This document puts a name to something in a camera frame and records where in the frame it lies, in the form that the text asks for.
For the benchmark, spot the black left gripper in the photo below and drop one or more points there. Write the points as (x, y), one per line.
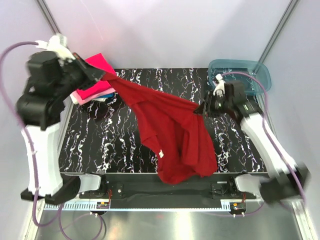
(92, 72)

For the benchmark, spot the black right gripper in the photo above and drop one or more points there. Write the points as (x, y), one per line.
(210, 98)

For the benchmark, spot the dark red t-shirt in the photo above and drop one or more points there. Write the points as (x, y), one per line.
(169, 127)

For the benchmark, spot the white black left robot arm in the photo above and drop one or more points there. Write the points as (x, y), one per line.
(52, 78)

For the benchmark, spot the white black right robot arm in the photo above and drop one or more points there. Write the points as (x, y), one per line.
(286, 179)

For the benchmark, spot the folded magenta t-shirt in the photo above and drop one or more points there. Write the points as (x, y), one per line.
(97, 67)

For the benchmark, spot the folded light pink t-shirt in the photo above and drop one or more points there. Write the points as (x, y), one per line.
(77, 100)

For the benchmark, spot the folded white t-shirt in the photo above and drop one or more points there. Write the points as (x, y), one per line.
(100, 99)

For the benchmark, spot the folded teal t-shirt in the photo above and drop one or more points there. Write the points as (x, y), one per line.
(110, 95)

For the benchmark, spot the teal translucent plastic bin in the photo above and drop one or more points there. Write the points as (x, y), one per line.
(254, 75)

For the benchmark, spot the right small electronics board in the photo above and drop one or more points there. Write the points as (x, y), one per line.
(238, 206)

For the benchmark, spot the small electronics board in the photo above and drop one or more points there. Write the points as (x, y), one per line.
(238, 206)
(102, 205)

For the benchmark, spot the left small electronics board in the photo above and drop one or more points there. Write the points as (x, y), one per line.
(102, 205)

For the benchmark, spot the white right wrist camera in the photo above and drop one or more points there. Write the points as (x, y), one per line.
(220, 87)

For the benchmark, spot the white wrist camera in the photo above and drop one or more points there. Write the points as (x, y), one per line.
(58, 44)
(220, 87)

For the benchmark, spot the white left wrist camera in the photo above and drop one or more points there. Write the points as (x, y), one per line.
(58, 44)

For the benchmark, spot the left aluminium frame post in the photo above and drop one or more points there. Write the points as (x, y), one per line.
(48, 16)

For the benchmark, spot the aluminium frame post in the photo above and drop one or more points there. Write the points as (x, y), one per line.
(289, 10)
(48, 16)

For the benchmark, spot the right aluminium frame post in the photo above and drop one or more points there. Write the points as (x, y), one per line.
(289, 10)

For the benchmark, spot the white slotted cable duct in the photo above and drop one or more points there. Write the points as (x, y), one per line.
(75, 206)

